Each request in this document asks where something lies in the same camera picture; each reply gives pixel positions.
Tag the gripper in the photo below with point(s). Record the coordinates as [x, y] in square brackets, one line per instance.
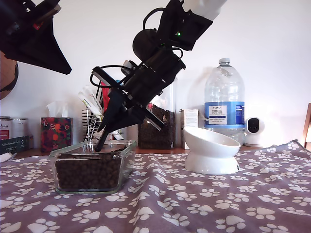
[145, 85]

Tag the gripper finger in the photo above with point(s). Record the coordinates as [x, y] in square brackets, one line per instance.
[51, 46]
[26, 53]

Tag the black measuring scoop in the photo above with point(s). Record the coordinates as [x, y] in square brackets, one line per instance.
[100, 143]

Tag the white tilted cat bowl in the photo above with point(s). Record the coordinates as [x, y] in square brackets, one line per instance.
[211, 162]

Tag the round wooden board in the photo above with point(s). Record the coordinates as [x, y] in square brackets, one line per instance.
[7, 80]

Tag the white sachet red print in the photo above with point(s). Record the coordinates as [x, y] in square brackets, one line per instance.
[92, 95]

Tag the white sachet green print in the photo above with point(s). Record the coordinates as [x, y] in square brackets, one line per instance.
[88, 103]

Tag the clear kibble canister white lid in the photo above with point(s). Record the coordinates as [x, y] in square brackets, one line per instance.
[167, 136]

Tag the white tissue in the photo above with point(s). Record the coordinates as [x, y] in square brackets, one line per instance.
[57, 109]

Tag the white carton box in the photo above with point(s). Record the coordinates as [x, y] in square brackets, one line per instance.
[189, 119]

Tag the floral tissue box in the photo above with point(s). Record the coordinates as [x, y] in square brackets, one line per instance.
[56, 134]

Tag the glass container of kibble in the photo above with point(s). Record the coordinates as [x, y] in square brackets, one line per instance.
[87, 172]

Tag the tin can white label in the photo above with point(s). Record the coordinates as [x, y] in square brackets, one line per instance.
[20, 127]

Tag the tin can dark label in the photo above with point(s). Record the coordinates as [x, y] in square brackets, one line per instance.
[5, 128]

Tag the dark green printed box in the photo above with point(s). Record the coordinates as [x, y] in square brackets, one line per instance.
[12, 145]

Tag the large clear water bottle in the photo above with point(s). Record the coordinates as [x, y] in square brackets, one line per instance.
[224, 87]

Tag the purple paw print cloth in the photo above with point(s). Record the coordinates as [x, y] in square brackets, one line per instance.
[170, 206]

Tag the white plate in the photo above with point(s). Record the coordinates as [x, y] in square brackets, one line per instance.
[5, 157]

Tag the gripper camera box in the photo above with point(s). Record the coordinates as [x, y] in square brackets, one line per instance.
[128, 68]

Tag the small white round camera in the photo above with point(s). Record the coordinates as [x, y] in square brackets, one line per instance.
[253, 138]

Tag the wooden chair frame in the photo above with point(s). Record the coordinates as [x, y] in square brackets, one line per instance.
[308, 126]

